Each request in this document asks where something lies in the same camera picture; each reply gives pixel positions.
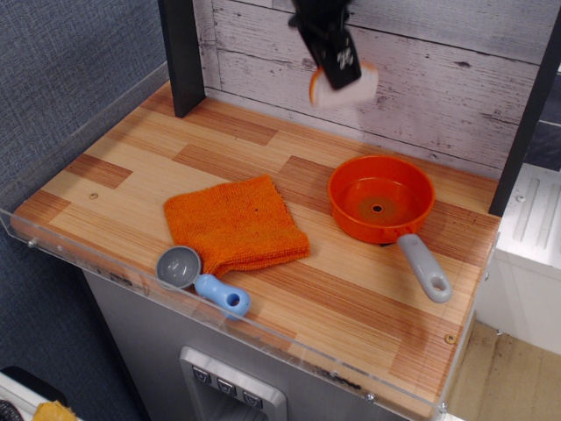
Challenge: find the white grooved board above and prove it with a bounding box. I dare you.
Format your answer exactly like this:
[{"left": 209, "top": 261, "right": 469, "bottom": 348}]
[{"left": 498, "top": 163, "right": 560, "bottom": 269}]

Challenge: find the right dark grey post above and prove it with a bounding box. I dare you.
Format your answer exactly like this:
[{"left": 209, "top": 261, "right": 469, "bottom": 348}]
[{"left": 488, "top": 11, "right": 560, "bottom": 217}]

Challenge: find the silver dispenser panel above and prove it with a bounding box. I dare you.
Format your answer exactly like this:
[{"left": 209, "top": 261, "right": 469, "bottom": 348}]
[{"left": 180, "top": 346, "right": 288, "bottom": 420}]

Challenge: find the dark grey post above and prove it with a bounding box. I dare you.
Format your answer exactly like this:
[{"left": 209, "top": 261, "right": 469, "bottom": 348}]
[
  {"left": 488, "top": 11, "right": 560, "bottom": 217},
  {"left": 158, "top": 0, "right": 205, "bottom": 118}
]

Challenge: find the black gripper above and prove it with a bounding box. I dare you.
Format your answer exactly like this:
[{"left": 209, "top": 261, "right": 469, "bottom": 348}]
[{"left": 288, "top": 0, "right": 362, "bottom": 90}]

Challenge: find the left dark grey post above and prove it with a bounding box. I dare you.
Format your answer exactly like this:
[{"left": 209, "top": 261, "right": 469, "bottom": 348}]
[{"left": 158, "top": 0, "right": 205, "bottom": 118}]

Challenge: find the clear acrylic guard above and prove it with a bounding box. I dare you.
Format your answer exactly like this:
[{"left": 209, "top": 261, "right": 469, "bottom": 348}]
[{"left": 1, "top": 52, "right": 511, "bottom": 420}]

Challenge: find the grey toy fridge cabinet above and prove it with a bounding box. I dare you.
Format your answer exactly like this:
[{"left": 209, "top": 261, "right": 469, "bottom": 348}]
[{"left": 85, "top": 273, "right": 399, "bottom": 420}]

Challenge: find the orange knitted cloth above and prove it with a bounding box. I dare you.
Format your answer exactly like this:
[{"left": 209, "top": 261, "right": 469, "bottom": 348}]
[{"left": 163, "top": 175, "right": 310, "bottom": 277}]

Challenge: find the grey scoop blue handle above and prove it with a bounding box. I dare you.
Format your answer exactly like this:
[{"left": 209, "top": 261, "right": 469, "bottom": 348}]
[{"left": 155, "top": 246, "right": 252, "bottom": 319}]

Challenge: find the orange toy pan grey handle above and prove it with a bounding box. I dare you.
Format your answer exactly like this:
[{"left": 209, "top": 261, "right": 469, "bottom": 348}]
[{"left": 327, "top": 154, "right": 452, "bottom": 303}]

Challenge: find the toy bread slice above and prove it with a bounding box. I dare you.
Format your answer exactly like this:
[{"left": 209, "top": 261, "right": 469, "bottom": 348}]
[{"left": 309, "top": 61, "right": 379, "bottom": 110}]

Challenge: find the yellow object at corner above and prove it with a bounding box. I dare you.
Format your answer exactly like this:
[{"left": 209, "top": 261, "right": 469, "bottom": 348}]
[{"left": 32, "top": 401, "right": 78, "bottom": 421}]

